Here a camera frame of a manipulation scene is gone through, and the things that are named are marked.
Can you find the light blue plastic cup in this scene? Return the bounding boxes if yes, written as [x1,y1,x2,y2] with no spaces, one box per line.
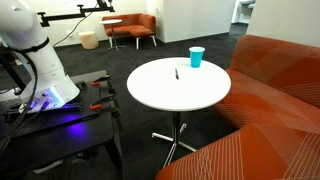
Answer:
[188,46,206,69]

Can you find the black orange bar clamp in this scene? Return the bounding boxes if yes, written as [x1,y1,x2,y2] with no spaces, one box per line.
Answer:
[90,75,116,98]
[89,94,123,133]

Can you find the small orange lounge sofa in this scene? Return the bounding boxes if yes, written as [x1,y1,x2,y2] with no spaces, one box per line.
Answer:
[101,13,158,50]

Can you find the small round white side table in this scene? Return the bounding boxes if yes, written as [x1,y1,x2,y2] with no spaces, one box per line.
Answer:
[98,18,126,52]

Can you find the beige round stool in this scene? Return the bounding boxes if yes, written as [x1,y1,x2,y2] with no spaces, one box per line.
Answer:
[78,30,100,51]

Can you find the orange patterned corner sofa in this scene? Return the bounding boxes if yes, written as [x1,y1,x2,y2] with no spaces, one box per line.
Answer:
[154,34,320,180]

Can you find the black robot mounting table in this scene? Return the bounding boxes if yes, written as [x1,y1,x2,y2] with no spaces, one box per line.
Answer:
[0,69,126,180]

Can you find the black stand pole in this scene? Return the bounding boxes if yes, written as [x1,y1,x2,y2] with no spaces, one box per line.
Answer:
[0,49,26,95]

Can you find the chrome table pedestal base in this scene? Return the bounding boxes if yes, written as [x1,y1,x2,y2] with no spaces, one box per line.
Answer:
[151,110,198,169]

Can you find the black camera cable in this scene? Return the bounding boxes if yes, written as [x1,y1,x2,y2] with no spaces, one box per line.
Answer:
[52,0,103,48]

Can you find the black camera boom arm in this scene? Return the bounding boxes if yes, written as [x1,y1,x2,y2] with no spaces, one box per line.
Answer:
[37,0,116,28]

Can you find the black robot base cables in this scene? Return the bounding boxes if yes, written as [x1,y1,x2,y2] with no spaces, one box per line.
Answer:
[0,43,40,158]

